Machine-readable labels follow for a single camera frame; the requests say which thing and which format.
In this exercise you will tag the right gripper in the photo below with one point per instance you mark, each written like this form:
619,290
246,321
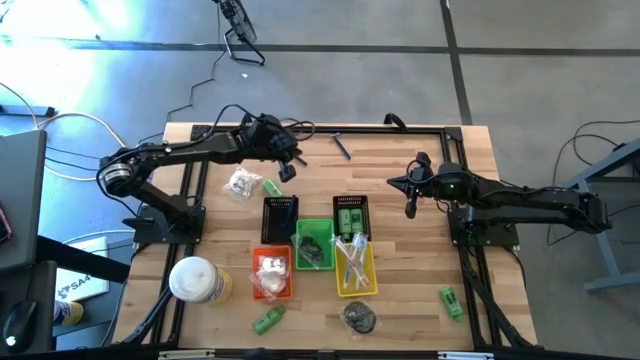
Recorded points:
447,185

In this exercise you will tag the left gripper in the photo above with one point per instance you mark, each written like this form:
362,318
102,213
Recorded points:
272,147

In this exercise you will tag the green shampoo bottle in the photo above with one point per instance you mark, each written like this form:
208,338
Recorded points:
269,320
357,222
451,303
345,222
273,188

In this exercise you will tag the bagged blue toothbrush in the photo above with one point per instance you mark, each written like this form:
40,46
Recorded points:
360,245

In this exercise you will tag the bagged white toothbrush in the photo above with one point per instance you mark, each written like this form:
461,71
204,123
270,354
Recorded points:
341,246

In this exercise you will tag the clear bag white parts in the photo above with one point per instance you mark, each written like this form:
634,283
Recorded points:
310,250

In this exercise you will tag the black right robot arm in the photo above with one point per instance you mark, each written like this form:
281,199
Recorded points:
540,200

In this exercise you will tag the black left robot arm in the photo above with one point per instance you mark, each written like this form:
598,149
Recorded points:
190,150

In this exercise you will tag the black plastic basket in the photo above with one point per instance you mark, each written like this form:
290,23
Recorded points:
352,202
272,220

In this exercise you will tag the green plastic basket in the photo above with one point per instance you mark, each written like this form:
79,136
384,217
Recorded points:
305,225

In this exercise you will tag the orange plastic basket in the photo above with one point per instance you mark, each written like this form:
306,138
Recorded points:
287,249

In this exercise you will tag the black floor fan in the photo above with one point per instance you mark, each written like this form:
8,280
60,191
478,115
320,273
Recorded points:
245,27

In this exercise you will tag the yellow plastic basket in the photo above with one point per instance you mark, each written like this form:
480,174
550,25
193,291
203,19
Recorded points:
341,291

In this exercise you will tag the black coil in clear bag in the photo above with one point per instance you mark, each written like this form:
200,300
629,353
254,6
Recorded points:
359,317

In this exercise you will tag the white wipes canister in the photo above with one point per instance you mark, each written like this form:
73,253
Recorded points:
197,279

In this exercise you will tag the grey metal side table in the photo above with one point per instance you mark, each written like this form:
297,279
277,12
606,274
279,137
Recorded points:
600,260

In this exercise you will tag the white printed booklet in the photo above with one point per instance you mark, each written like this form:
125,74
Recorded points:
75,290

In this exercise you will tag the black floor bar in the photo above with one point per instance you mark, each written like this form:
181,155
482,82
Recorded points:
30,111

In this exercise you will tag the grey laptop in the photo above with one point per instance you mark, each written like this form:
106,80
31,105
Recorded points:
22,200

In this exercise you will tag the yellow and blue bottle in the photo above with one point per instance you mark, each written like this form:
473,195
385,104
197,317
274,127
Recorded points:
70,314

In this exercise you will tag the black desk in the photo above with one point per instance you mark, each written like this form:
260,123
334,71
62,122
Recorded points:
30,285

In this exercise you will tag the black computer mouse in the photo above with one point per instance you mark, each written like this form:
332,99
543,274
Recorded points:
20,325

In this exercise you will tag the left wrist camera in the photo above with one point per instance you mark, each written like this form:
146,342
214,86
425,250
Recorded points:
267,124

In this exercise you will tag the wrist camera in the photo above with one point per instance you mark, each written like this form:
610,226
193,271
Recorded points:
267,124
423,161

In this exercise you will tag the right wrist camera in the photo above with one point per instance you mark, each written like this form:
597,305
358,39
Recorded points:
423,161

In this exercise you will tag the black aluminium table frame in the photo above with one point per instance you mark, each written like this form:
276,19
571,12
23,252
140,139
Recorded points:
375,129

